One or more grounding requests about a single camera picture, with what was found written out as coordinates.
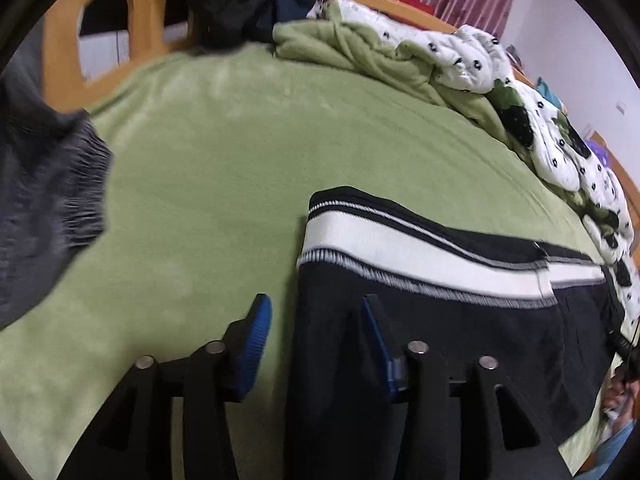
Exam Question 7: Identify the grey denim pants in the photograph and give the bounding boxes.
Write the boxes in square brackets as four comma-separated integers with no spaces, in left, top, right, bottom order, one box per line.
[1,23,112,327]

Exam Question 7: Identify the white floral quilt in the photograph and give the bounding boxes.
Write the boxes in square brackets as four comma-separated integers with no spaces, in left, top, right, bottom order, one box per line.
[308,0,639,324]

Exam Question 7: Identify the black pants white stripe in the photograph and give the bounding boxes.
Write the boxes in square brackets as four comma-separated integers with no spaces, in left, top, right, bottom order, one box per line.
[284,188,624,479]

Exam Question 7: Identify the purple object on bed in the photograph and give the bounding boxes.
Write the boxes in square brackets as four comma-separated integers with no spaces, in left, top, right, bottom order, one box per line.
[586,139,610,167]

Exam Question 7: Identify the green fleece bed blanket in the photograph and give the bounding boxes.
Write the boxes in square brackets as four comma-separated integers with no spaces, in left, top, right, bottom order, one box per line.
[1,44,597,479]

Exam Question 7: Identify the teal pillow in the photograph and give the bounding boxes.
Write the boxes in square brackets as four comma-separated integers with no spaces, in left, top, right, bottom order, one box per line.
[536,77,568,114]

